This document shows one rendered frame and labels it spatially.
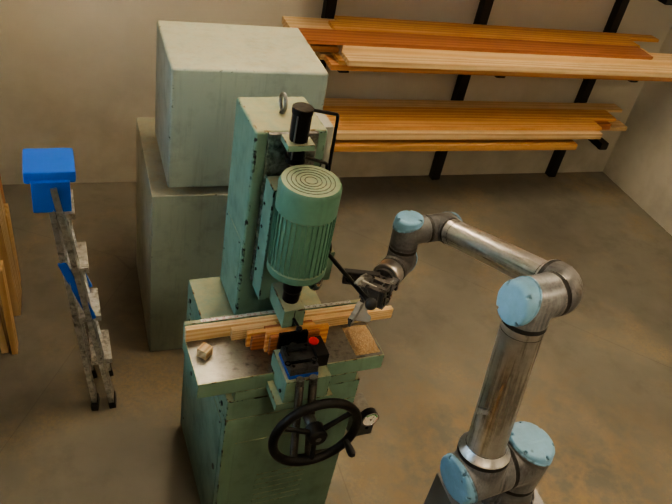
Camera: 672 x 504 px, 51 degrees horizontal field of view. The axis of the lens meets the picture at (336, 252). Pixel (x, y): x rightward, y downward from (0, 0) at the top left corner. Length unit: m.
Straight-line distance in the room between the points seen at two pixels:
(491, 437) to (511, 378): 0.21
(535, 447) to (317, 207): 0.96
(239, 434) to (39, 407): 1.17
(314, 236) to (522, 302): 0.58
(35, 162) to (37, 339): 1.22
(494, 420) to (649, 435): 1.92
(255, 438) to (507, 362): 0.91
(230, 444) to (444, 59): 2.53
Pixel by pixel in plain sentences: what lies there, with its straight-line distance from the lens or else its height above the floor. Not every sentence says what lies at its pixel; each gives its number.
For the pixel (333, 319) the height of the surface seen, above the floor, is 0.93.
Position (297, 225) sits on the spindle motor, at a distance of 1.89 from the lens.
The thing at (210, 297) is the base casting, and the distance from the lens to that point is 2.49.
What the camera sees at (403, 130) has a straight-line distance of 4.23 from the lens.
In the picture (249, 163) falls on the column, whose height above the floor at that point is 1.40.
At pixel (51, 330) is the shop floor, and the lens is 3.54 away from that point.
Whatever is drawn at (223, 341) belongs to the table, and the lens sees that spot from 2.20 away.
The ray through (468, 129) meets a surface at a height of 0.62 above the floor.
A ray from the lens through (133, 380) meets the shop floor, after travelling 3.29.
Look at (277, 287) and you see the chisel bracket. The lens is 2.20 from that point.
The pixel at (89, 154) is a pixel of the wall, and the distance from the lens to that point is 4.41.
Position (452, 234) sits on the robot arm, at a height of 1.27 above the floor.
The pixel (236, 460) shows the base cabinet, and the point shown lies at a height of 0.50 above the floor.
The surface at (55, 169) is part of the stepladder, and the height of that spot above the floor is 1.16.
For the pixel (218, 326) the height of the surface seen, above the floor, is 0.95.
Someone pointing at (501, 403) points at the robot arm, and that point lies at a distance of 1.93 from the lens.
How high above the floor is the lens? 2.46
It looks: 37 degrees down
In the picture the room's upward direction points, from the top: 12 degrees clockwise
